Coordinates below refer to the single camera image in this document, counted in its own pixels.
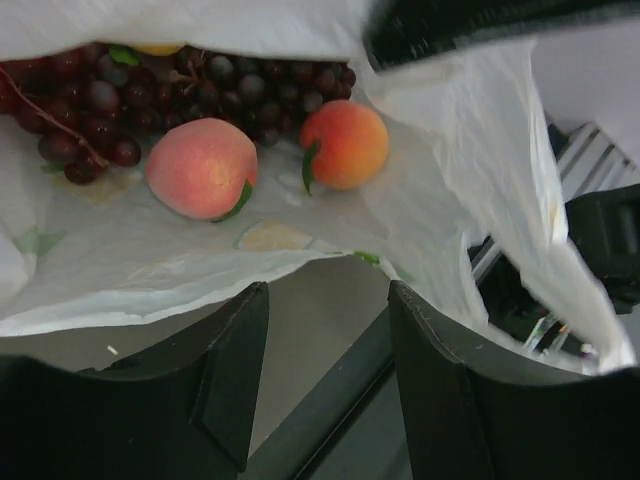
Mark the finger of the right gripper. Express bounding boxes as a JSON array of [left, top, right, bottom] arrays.
[[363, 0, 639, 72]]

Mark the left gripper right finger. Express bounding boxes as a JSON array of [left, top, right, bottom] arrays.
[[388, 281, 639, 479]]

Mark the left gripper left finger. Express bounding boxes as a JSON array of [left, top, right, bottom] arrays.
[[1, 282, 269, 479]]

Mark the white plastic fruit bag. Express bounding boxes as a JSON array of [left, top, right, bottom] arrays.
[[1, 1, 636, 375]]

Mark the pink peach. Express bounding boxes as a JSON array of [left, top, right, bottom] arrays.
[[145, 118, 258, 222]]

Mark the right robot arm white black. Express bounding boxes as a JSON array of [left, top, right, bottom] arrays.
[[363, 1, 639, 314]]

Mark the pale yellow fruit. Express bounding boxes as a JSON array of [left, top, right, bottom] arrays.
[[133, 45, 183, 56]]

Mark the orange peach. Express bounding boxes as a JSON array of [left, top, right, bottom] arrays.
[[299, 100, 390, 191]]

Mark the dark red grape bunch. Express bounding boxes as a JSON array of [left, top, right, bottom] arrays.
[[1, 43, 356, 185]]

